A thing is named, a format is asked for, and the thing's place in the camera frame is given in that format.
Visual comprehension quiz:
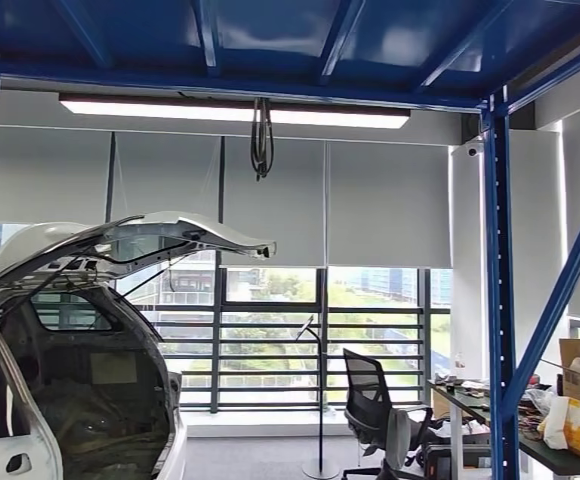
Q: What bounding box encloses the long ceiling light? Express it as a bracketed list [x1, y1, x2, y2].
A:
[58, 93, 412, 130]

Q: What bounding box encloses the pile of colourful wires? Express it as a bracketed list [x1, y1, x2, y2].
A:
[517, 387, 553, 442]

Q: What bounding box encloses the dark-topped desk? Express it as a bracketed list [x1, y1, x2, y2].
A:
[426, 379, 580, 480]

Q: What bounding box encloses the black mesh office chair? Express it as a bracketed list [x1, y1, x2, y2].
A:
[341, 348, 443, 480]

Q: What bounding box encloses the pale grey roller blind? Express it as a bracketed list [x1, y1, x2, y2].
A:
[327, 140, 452, 270]
[113, 132, 221, 230]
[0, 124, 113, 227]
[221, 135, 328, 269]

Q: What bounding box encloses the blue metal shelf rack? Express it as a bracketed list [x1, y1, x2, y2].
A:
[0, 0, 580, 480]

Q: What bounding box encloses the black window railing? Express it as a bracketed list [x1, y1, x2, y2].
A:
[135, 303, 454, 412]

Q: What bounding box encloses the hanging black cable bundle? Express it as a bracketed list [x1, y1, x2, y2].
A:
[249, 97, 275, 182]

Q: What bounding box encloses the white car tailgate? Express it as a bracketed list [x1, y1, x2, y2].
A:
[0, 211, 277, 289]

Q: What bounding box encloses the black floor stand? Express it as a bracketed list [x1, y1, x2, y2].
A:
[295, 315, 341, 480]

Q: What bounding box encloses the black equipment case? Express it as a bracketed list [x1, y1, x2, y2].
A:
[422, 442, 494, 480]

